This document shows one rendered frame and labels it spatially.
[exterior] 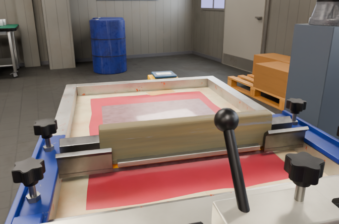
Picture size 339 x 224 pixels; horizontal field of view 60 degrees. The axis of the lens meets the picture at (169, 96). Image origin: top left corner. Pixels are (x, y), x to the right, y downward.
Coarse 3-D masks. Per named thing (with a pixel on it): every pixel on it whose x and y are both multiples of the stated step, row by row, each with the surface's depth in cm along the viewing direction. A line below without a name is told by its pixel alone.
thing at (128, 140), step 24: (168, 120) 58; (192, 120) 58; (240, 120) 60; (264, 120) 61; (120, 144) 55; (144, 144) 56; (168, 144) 58; (192, 144) 59; (216, 144) 60; (240, 144) 62
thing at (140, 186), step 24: (120, 96) 107; (144, 96) 107; (96, 120) 85; (120, 120) 85; (144, 120) 85; (168, 168) 61; (96, 192) 53; (120, 192) 53; (144, 192) 53; (168, 192) 53; (192, 192) 53
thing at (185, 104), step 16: (160, 96) 107; (176, 96) 107; (192, 96) 107; (160, 112) 92; (176, 112) 92; (192, 112) 92; (208, 112) 92; (208, 160) 63; (224, 160) 63; (240, 160) 63; (256, 160) 63; (272, 160) 63; (208, 176) 58; (224, 176) 58; (256, 176) 58; (272, 176) 58; (288, 176) 58
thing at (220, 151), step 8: (248, 144) 62; (256, 144) 62; (176, 152) 59; (184, 152) 59; (192, 152) 59; (200, 152) 59; (208, 152) 59; (216, 152) 59; (224, 152) 60; (120, 160) 56; (128, 160) 56; (136, 160) 56; (144, 160) 56; (152, 160) 56; (160, 160) 57; (168, 160) 57
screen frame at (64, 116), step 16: (144, 80) 115; (160, 80) 115; (176, 80) 116; (192, 80) 117; (208, 80) 118; (64, 96) 95; (224, 96) 103; (240, 96) 95; (64, 112) 82; (64, 128) 71; (304, 144) 64; (336, 176) 51; (224, 192) 47; (128, 208) 43
